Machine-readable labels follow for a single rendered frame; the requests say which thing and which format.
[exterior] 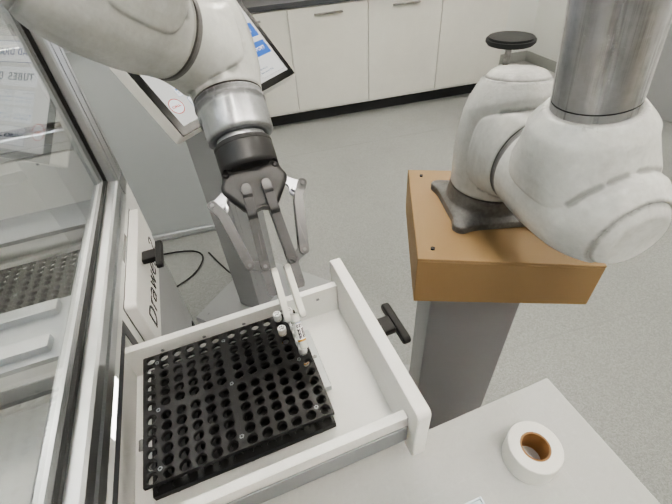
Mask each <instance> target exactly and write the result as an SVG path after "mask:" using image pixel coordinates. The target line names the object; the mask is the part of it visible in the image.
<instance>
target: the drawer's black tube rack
mask: <svg viewBox="0 0 672 504"><path fill-rule="evenodd" d="M281 316H282V320H281V321H280V322H275V321H274V319H273V317H270V318H267V319H264V320H261V321H258V322H255V323H252V324H249V325H246V326H243V327H240V328H237V329H234V330H231V331H228V332H224V333H221V334H218V335H215V336H212V337H209V338H206V339H203V340H200V341H197V342H194V343H191V344H188V345H185V346H182V347H179V348H176V349H173V350H170V351H167V352H164V353H161V354H158V355H155V356H151V357H148V358H145V359H143V490H144V491H146V490H149V489H151V488H153V498H154V499H155V500H156V501H157V500H160V499H162V498H164V497H167V496H169V495H172V494H174V493H177V492H180V491H181V490H184V489H186V488H189V487H191V486H193V485H196V484H198V483H201V482H203V481H206V480H208V479H210V478H213V477H215V476H218V475H220V474H223V473H225V472H227V471H230V470H232V469H235V468H237V467H240V466H242V465H244V464H247V463H249V462H253V461H255V460H257V459H259V458H261V457H264V456H266V455H269V454H271V453H274V452H276V451H278V450H281V449H283V448H286V447H288V446H291V445H293V444H295V443H298V442H300V441H303V440H305V439H308V438H310V437H312V436H315V435H317V434H320V433H323V432H324V431H327V430H329V429H332V428H334V427H336V422H335V419H334V417H333V415H332V416H329V417H327V418H324V419H322V420H320V416H319V413H318V411H317V409H318V405H315V402H314V399H313V397H312V394H311V391H310V388H309V386H308V383H307V380H306V377H305V375H304V372H303V369H302V366H301V363H300V360H301V359H302V358H298V355H297V352H296V350H295V347H294V344H293V341H292V338H291V336H290V333H289V330H288V327H287V325H286V322H285V320H284V317H283V314H281ZM266 322H269V323H270V324H269V325H268V326H264V323H266ZM279 325H285V327H286V330H287V334H286V335H285V336H283V337H282V336H280V335H279V333H278V330H277V327H278V326H279ZM254 326H258V329H256V330H252V328H253V327H254ZM268 329H272V330H270V331H267V332H266V330H268ZM242 330H247V331H246V333H244V334H240V332H241V331H242ZM256 333H260V334H258V335H255V334H256ZM230 334H235V335H234V337H232V338H228V336H229V335H230ZM254 335H255V336H254ZM244 337H248V338H246V339H243V338H244ZM215 339H219V341H218V342H217V343H212V341H213V340H215ZM242 339H243V340H242ZM284 340H289V343H287V344H283V343H282V342H283V341H284ZM232 341H236V342H234V343H231V342H232ZM203 343H206V346H205V347H202V348H200V345H201V344H203ZM230 343H231V344H230ZM217 346H219V348H216V349H214V348H215V347H217ZM190 347H194V349H193V350H192V351H191V352H187V350H188V349H189V348H190ZM178 351H180V352H181V353H180V355H178V356H174V354H175V353H176V352H178ZM203 351H208V352H205V353H202V352H203ZM201 353H202V354H201ZM191 355H195V356H193V357H190V358H188V357H189V356H191ZM164 356H168V358H167V359H166V360H164V361H161V359H162V357H164ZM179 359H182V360H181V361H178V362H176V361H177V360H179ZM151 360H155V361H154V363H153V364H151V365H148V363H149V362H150V361H151ZM164 364H168V365H166V366H163V365H164ZM152 368H155V369H154V370H151V373H149V374H148V371H149V370H150V369H152ZM149 378H151V382H148V380H149ZM149 387H151V391H148V389H149ZM150 396H151V401H148V398H149V397H150ZM151 405H152V410H151V411H148V408H149V406H151ZM151 418H152V424H151V425H148V422H149V420H150V419H151ZM151 429H152V435H151V436H149V435H148V433H149V431H150V430H151ZM151 440H152V447H148V444H149V442H150V441H151ZM151 452H152V459H149V458H148V456H149V454H150V453H151ZM151 464H152V469H153V471H149V470H148V469H149V466H150V465H151ZM152 476H153V484H151V485H150V484H149V479H150V478H151V477H152Z"/></svg>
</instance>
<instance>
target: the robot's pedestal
mask: <svg viewBox="0 0 672 504"><path fill-rule="evenodd" d="M519 304H520V303H494V302H447V301H417V309H416V317H415V326H414V335H413V344H412V353H411V362H410V365H404V366H405V368H406V369H407V371H408V373H409V375H410V376H411V378H412V380H413V381H414V383H415V385H416V386H417V388H418V390H419V391H420V393H421V395H422V396H423V398H424V400H425V401H426V403H427V405H428V406H429V408H430V410H431V414H432V415H431V420H430V425H429V430H430V429H432V428H434V427H436V426H439V425H441V424H443V423H446V422H448V421H450V420H452V419H455V418H457V417H459V416H461V415H464V414H466V413H468V412H471V411H473V410H475V409H477V408H480V407H482V403H483V400H484V397H485V395H486V392H487V389H488V387H489V384H490V381H491V379H492V376H493V373H494V371H495V368H496V365H497V363H498V360H499V357H500V355H501V352H502V349H503V347H504V344H505V341H506V339H507V336H508V333H509V331H510V328H511V325H512V323H513V320H514V317H515V315H516V312H517V309H518V307H519Z"/></svg>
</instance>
